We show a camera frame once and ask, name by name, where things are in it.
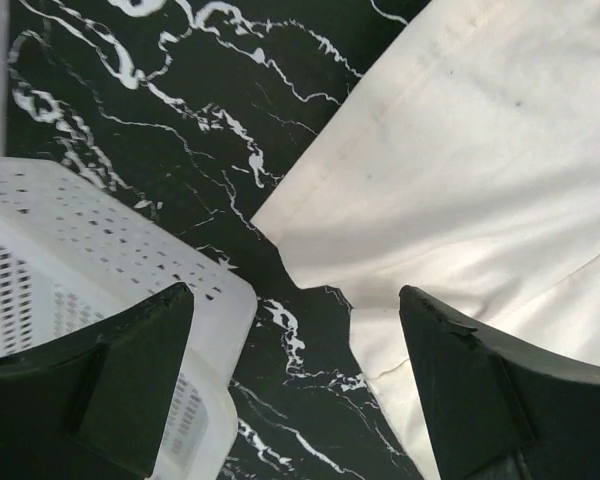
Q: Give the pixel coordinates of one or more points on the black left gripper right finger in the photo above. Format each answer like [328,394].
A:
[495,406]

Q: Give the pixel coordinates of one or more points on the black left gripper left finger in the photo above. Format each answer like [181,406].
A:
[93,404]

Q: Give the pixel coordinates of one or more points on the cream white t shirt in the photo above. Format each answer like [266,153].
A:
[466,163]

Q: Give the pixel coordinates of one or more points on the white perforated plastic basket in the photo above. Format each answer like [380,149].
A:
[71,255]

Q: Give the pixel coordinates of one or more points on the black marble pattern mat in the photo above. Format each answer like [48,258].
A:
[192,112]

